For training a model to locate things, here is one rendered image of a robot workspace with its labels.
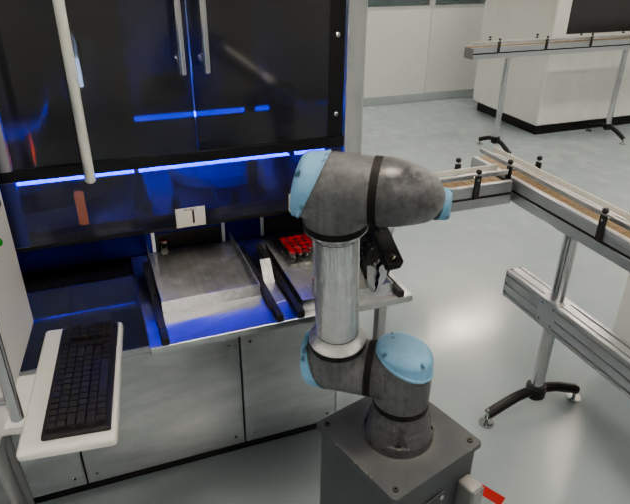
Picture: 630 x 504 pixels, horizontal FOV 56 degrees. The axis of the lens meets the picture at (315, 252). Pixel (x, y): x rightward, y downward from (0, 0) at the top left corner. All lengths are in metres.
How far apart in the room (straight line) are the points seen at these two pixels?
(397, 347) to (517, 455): 1.37
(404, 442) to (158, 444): 1.14
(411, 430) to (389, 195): 0.54
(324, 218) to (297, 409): 1.40
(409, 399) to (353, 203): 0.46
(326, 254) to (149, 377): 1.12
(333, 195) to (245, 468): 1.57
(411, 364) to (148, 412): 1.16
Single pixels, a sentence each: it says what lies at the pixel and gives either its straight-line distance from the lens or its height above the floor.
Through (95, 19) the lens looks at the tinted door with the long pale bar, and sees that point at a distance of 1.61.
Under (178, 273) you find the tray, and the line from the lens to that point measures 1.76.
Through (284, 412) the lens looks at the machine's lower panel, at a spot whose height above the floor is 0.19.
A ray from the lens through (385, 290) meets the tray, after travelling 1.63.
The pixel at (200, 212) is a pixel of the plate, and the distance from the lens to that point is 1.76.
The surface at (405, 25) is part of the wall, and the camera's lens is 7.12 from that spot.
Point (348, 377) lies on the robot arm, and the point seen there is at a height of 0.96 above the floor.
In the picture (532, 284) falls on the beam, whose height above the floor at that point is 0.55.
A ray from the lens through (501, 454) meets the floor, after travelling 2.51.
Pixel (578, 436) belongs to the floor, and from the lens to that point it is 2.68.
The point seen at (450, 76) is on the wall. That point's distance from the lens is 7.55.
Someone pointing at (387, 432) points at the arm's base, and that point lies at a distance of 1.29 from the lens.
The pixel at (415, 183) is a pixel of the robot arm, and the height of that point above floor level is 1.40.
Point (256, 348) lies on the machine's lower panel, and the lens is 2.06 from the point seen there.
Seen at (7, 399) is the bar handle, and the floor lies 0.94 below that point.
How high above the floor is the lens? 1.74
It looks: 28 degrees down
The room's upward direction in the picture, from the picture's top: 1 degrees clockwise
